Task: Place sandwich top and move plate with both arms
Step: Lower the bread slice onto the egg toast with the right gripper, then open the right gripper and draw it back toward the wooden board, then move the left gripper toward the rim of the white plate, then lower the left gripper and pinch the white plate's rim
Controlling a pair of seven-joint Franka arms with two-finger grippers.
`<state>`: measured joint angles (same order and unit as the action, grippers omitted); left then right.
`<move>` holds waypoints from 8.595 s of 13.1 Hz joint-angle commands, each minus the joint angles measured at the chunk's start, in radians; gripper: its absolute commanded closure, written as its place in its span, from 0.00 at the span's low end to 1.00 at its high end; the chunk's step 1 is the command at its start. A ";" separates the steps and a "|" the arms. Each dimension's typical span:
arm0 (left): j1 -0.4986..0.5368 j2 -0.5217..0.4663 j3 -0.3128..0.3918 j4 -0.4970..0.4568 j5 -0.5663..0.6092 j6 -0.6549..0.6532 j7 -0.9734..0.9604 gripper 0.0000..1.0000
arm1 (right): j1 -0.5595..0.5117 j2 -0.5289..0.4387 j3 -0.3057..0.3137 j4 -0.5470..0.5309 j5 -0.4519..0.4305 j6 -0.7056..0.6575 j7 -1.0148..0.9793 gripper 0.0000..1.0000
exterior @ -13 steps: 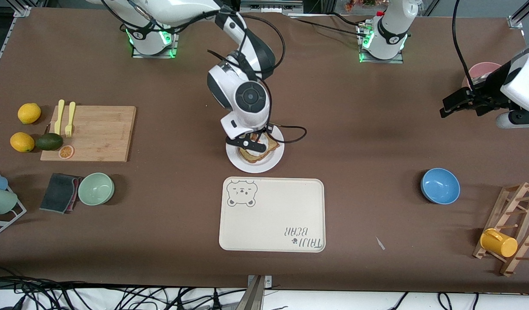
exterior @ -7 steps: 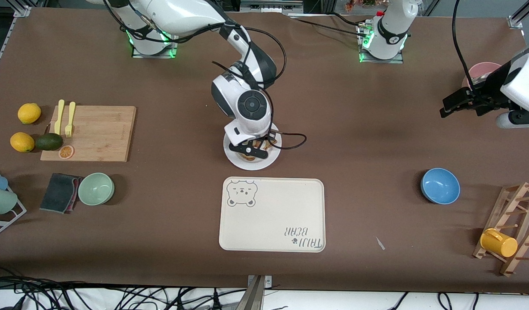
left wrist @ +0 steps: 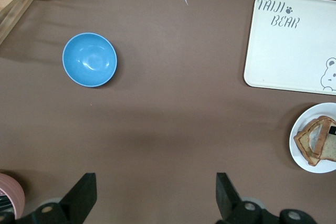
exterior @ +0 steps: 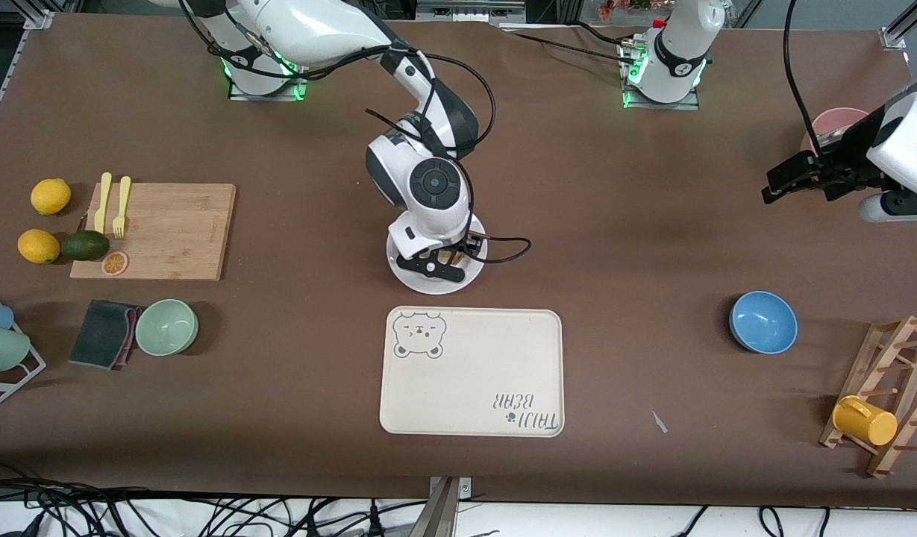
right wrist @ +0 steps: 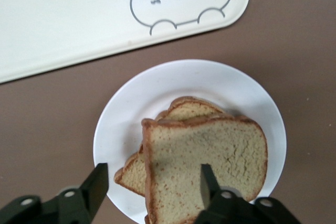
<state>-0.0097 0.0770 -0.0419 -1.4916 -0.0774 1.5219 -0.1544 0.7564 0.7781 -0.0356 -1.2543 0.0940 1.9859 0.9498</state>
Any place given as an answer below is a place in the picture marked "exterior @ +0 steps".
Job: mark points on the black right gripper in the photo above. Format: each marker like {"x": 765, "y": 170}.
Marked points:
{"x": 468, "y": 247}

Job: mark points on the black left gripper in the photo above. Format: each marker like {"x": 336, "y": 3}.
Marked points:
{"x": 850, "y": 155}

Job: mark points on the white round plate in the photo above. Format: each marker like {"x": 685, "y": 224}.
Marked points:
{"x": 428, "y": 286}

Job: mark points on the light bread slice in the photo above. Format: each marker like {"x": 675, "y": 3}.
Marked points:
{"x": 449, "y": 258}

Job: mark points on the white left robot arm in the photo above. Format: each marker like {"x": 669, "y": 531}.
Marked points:
{"x": 678, "y": 52}

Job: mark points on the pink bowl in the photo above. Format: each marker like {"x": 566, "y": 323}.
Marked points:
{"x": 839, "y": 119}

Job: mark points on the cream bear print tray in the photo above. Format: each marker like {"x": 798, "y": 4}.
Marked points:
{"x": 473, "y": 373}

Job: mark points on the blue bowl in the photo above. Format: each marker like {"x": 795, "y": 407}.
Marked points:
{"x": 764, "y": 324}

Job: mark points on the wooden cup rack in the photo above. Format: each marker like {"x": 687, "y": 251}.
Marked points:
{"x": 864, "y": 384}

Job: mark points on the yellow mug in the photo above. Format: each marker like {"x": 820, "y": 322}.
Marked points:
{"x": 868, "y": 425}

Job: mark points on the wooden cutting board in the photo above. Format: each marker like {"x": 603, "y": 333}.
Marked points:
{"x": 174, "y": 231}

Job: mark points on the colourful small items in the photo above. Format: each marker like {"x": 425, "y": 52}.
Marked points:
{"x": 622, "y": 9}

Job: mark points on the pale green bowl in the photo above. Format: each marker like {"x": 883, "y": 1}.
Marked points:
{"x": 166, "y": 328}

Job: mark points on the small grey tape scrap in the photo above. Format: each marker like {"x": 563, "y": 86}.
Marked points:
{"x": 659, "y": 423}

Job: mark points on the pink folded cloth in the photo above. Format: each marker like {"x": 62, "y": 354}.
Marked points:
{"x": 134, "y": 328}

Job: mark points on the yellow plastic fork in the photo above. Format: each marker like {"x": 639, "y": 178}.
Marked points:
{"x": 120, "y": 216}

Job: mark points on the orange fruit slice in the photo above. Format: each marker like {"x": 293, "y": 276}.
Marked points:
{"x": 115, "y": 263}

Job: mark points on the yellow plastic knife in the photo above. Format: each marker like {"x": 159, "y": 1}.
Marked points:
{"x": 101, "y": 209}

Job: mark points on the dark grey folded cloth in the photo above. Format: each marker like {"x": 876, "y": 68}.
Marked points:
{"x": 100, "y": 335}

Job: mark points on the green avocado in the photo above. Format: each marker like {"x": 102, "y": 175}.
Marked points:
{"x": 85, "y": 245}

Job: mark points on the yellow lemon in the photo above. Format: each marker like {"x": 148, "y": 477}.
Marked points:
{"x": 38, "y": 247}
{"x": 51, "y": 197}

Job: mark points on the pale green cup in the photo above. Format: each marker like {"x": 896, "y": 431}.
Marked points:
{"x": 3, "y": 349}

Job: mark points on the aluminium frame profile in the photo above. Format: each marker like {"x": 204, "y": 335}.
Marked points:
{"x": 894, "y": 36}

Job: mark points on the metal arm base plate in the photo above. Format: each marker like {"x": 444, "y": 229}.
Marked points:
{"x": 264, "y": 95}
{"x": 667, "y": 107}

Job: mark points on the metal camera stand post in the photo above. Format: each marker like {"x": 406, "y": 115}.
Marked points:
{"x": 439, "y": 514}

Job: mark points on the metal frame structure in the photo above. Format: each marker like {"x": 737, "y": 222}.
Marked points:
{"x": 469, "y": 10}

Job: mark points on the metal corner bracket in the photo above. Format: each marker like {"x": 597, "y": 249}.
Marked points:
{"x": 42, "y": 19}

